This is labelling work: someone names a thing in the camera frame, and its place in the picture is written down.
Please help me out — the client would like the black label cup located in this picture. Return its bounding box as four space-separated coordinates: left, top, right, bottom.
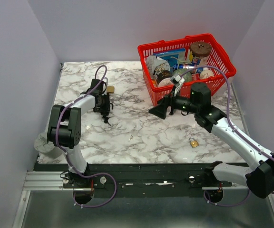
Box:
155 70 173 87

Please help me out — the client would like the red plastic basket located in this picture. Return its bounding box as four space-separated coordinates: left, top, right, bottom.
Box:
137 33 237 107

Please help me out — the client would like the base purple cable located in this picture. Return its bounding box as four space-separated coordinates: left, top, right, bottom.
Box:
203 189 251 207
73 172 117 209

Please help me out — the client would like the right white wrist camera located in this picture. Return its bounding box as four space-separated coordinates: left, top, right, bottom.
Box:
170 74 185 96

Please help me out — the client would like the white snack bag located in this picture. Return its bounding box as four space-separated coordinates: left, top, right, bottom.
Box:
146 55 170 76

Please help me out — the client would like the large brass padlock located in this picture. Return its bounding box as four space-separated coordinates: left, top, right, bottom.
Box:
104 78 115 94

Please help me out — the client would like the blue book box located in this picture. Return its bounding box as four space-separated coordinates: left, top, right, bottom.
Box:
154 48 186 69

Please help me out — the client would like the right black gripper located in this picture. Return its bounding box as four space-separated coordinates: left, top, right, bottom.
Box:
149 85 199 119

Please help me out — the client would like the small brass padlock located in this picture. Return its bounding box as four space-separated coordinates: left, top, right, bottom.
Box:
189 137 199 148

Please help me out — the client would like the grey tape roll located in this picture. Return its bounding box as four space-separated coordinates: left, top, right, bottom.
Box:
34 132 62 159

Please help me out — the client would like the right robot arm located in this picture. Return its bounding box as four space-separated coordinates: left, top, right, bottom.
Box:
149 82 274 199

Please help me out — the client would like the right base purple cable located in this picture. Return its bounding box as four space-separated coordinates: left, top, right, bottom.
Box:
203 189 251 207

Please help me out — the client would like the brown lid canister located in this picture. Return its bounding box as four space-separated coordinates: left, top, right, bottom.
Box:
189 41 212 66

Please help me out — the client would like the white round bottle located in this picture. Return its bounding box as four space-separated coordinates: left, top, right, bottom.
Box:
199 67 215 80

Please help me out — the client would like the aluminium frame rail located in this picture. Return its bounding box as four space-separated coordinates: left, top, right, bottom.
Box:
13 171 68 224

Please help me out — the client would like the black headed key bunch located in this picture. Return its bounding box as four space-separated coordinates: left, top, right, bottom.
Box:
102 114 111 126

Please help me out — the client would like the blue soda can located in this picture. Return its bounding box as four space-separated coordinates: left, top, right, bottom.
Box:
178 64 204 74

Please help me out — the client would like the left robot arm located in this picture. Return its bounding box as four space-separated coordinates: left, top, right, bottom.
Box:
47 79 113 188

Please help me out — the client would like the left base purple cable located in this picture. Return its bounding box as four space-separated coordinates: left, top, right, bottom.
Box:
73 172 117 209

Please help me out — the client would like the green melon ball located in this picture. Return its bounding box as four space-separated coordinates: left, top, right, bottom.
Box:
173 68 193 82

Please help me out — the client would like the red soda can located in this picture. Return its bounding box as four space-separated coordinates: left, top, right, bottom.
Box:
191 73 200 81

